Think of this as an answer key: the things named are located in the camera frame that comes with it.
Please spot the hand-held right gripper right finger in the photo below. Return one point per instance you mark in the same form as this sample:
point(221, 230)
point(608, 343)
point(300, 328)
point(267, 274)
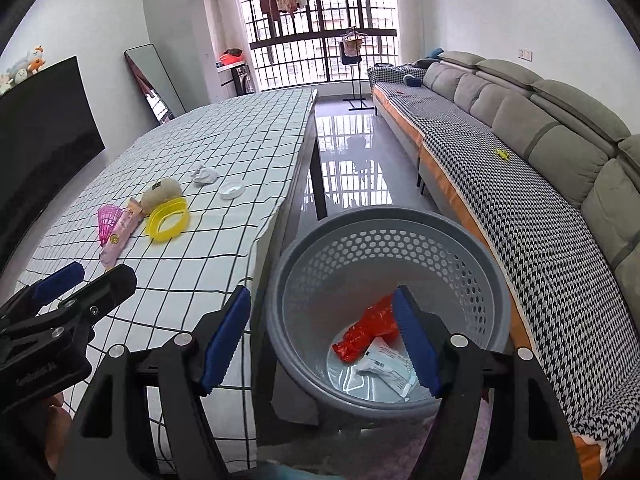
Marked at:
point(415, 340)

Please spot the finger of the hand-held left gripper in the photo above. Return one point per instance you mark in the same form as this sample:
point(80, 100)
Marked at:
point(112, 284)
point(57, 280)

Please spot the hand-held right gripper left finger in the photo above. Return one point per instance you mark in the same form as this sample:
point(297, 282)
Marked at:
point(225, 340)

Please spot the pink snack wrapper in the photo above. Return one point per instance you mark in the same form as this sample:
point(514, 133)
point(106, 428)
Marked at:
point(117, 242)

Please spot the pink plastic shuttlecock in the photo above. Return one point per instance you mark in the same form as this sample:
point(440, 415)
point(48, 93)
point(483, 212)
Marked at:
point(107, 222)

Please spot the grey perforated plastic basket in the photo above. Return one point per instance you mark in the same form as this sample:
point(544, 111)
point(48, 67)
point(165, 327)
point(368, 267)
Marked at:
point(350, 270)

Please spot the white round lid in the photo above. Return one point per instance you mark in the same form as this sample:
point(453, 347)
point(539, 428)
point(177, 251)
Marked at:
point(231, 190)

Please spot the person's left hand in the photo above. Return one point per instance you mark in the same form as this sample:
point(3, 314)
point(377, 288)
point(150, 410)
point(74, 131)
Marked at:
point(57, 412)

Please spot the white labelled packet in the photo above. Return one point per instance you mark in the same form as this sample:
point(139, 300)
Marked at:
point(382, 365)

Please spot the red plastic bag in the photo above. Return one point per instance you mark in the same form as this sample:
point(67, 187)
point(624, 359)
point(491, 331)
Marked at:
point(365, 330)

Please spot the black television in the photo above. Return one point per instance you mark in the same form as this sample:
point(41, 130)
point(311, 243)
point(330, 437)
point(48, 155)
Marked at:
point(40, 150)

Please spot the white crumpled tissue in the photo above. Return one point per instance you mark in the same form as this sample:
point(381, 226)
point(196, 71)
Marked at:
point(204, 175)

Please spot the grey sofa with patterned cover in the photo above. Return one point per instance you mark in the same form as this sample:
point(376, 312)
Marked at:
point(500, 185)

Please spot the white checked tablecloth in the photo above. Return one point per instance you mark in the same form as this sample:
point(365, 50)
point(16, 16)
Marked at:
point(225, 135)

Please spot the small yellow toy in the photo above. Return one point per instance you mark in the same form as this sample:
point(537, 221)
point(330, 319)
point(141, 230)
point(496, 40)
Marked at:
point(502, 153)

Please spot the leaning floor mirror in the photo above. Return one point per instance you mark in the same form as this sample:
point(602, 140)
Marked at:
point(150, 75)

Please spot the orange white plush toy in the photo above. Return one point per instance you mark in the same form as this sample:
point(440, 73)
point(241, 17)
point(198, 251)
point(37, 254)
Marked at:
point(36, 60)

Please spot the black clothes stand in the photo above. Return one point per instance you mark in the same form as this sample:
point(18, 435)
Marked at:
point(358, 105)

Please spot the red cloth bundle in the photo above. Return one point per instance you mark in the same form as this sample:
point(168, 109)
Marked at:
point(231, 56)

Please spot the dark blue cushion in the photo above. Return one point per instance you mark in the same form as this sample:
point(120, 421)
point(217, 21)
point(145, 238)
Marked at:
point(413, 80)

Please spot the blue cloth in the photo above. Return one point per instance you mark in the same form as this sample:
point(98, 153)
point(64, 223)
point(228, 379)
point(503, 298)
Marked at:
point(436, 53)

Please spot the garment on hanger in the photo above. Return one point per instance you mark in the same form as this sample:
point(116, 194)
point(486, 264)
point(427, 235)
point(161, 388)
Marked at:
point(351, 50)

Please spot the black window grille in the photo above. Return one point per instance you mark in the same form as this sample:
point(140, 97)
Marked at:
point(300, 40)

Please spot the white wall switch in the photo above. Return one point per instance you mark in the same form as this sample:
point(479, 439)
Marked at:
point(525, 53)

